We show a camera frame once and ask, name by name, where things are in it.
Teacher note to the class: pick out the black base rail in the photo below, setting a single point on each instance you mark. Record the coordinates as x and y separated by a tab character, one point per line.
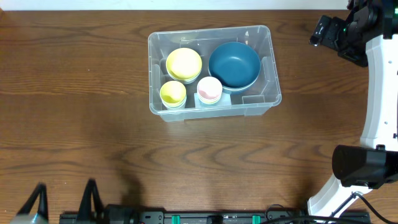
272	216

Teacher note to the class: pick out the dark blue large bowl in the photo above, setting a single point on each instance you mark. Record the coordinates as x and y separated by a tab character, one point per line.
217	89

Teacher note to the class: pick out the yellow small bowl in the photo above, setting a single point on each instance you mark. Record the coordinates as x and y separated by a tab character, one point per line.
184	63

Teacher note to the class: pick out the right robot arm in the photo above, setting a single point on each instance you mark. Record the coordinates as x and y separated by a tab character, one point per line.
357	170

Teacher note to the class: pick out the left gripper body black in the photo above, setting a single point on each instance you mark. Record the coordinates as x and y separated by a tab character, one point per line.
58	218

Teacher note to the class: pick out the light blue plastic cup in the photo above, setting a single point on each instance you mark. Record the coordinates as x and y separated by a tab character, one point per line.
202	104

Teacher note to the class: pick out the white small bowl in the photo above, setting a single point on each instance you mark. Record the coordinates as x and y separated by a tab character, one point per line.
185	82

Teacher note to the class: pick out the yellow plastic cup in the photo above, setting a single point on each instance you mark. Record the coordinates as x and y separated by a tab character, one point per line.
173	93
207	100

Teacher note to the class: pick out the green plastic cup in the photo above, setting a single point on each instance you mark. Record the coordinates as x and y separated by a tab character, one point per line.
178	107

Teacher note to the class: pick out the light blue small bowl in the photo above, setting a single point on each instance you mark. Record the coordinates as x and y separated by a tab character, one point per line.
183	79

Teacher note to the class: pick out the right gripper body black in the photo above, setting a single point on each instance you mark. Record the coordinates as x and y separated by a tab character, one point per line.
330	32

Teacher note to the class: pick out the pink plastic cup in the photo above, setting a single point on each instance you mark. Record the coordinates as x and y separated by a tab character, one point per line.
203	88

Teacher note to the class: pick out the clear plastic storage container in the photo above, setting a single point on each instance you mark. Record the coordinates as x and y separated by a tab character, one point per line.
263	95

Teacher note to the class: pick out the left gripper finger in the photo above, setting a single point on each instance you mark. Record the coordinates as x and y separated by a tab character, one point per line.
40	193
91	205

